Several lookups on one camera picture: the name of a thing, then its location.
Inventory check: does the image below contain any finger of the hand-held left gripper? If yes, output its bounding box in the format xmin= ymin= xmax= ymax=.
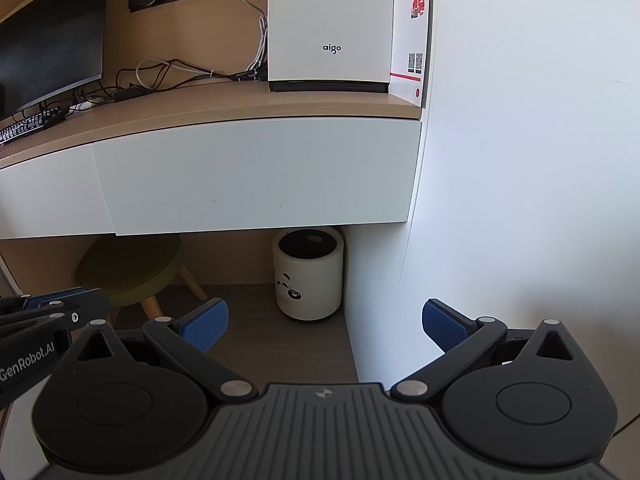
xmin=22 ymin=287 xmax=88 ymax=310
xmin=30 ymin=288 xmax=111 ymax=331

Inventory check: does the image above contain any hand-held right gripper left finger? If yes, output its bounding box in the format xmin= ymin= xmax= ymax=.
xmin=65 ymin=298 xmax=255 ymax=403

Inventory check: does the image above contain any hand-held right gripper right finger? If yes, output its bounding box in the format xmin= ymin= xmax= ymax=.
xmin=391 ymin=298 xmax=583 ymax=403

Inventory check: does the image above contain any olive green wooden stool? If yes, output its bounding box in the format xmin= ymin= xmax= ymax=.
xmin=75 ymin=234 xmax=209 ymax=323

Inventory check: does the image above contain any narrow white desk drawer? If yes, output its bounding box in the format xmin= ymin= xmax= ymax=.
xmin=0 ymin=142 xmax=118 ymax=240

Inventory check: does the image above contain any white panda trash can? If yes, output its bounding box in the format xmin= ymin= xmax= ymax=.
xmin=272 ymin=226 xmax=346 ymax=322

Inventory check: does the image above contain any black keyboard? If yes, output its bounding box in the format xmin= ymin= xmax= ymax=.
xmin=0 ymin=105 xmax=68 ymax=147

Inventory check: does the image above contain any black power adapter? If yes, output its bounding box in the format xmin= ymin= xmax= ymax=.
xmin=112 ymin=87 xmax=151 ymax=104

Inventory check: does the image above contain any black computer monitor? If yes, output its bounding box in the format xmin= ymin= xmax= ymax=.
xmin=0 ymin=0 xmax=113 ymax=122

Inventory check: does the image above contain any white and red card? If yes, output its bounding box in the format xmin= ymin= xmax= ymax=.
xmin=389 ymin=0 xmax=435 ymax=109

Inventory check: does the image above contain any white computer case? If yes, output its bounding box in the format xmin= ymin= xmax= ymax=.
xmin=267 ymin=0 xmax=396 ymax=95

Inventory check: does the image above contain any white looped cable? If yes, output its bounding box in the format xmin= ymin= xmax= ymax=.
xmin=135 ymin=58 xmax=216 ymax=92

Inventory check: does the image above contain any black cable bundle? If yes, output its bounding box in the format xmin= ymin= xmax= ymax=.
xmin=75 ymin=57 xmax=268 ymax=111

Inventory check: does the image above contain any white plug cable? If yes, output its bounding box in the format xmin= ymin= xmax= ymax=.
xmin=225 ymin=0 xmax=271 ymax=78

